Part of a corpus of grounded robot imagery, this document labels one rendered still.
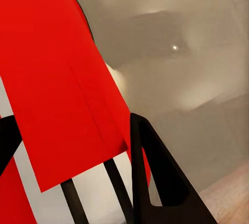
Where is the radio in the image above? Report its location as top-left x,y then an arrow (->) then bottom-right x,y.
0,0 -> 151,224

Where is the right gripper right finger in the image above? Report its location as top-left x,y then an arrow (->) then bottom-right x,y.
130,113 -> 218,224

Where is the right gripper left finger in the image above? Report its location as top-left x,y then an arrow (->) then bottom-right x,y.
0,115 -> 22,176

